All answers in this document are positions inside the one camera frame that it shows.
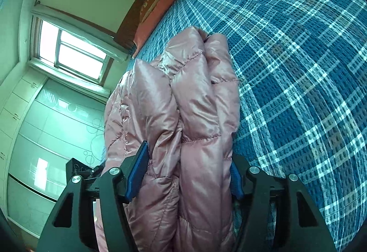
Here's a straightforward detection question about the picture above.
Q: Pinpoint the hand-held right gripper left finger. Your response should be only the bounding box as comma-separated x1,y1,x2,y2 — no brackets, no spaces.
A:
36,140,150,252

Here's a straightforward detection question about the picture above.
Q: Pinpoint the window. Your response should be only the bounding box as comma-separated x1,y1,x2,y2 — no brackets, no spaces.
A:
30,16,115,86

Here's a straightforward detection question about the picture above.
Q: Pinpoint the orange printed cushion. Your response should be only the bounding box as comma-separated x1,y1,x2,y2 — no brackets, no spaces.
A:
139,0,162,23

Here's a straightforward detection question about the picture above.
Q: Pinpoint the bed with blue plaid sheet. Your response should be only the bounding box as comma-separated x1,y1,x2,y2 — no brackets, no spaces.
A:
100,0,367,252

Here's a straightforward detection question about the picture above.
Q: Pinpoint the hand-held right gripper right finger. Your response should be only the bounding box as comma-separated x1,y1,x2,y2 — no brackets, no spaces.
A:
229,153,337,252

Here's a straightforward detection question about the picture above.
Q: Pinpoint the brown wooden headboard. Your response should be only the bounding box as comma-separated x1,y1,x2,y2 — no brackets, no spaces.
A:
114,0,172,50

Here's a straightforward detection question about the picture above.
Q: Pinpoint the pink puffer jacket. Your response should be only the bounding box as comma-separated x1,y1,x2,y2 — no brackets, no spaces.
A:
96,26,244,252

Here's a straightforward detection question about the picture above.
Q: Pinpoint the white glass-door wardrobe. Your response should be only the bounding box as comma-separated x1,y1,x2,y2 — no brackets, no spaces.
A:
0,74,111,230

